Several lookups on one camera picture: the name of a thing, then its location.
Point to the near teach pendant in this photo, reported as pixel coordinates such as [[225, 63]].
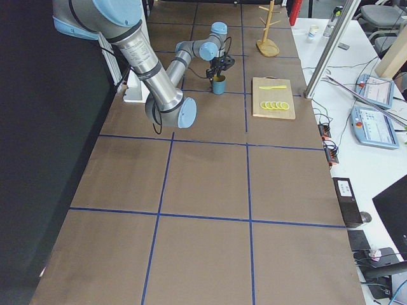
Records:
[[372, 128]]

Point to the clear plastic bottle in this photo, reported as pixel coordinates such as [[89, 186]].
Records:
[[329, 28]]

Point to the bamboo cutting board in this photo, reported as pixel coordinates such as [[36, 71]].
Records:
[[272, 98]]

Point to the orange black adapter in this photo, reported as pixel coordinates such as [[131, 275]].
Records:
[[331, 152], [324, 130]]

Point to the wooden mug tree rack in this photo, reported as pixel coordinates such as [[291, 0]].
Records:
[[266, 46]]

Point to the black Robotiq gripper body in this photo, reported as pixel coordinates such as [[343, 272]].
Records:
[[215, 64]]

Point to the lemon slice two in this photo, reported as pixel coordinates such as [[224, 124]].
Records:
[[269, 105]]

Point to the teach pendant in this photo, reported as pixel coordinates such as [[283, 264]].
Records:
[[372, 128], [378, 91]]

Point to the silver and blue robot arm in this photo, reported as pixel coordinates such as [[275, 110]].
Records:
[[120, 22]]

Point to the white paper cup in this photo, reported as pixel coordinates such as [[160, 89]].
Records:
[[312, 33]]

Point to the black monitor stand base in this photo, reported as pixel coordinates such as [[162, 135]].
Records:
[[378, 270]]

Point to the near orange black adapter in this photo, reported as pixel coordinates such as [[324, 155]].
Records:
[[331, 152]]

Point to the black box with label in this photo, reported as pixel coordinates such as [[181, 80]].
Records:
[[347, 202]]

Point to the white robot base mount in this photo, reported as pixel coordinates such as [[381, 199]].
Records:
[[136, 91]]

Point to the far teach pendant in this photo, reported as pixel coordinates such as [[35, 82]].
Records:
[[378, 91]]

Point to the yellow plastic knife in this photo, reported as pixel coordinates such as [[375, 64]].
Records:
[[280, 87]]

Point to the lemon slice four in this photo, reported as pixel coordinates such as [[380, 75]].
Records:
[[279, 105]]

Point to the grey office chair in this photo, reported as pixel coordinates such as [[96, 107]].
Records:
[[384, 19]]

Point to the lemon slice three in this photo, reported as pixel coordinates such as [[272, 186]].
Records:
[[274, 105]]

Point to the aluminium frame post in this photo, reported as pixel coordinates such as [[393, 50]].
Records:
[[338, 31]]

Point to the far orange black adapter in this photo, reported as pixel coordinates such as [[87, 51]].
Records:
[[324, 130]]

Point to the teal mug with yellow interior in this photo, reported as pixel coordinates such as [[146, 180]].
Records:
[[218, 84]]

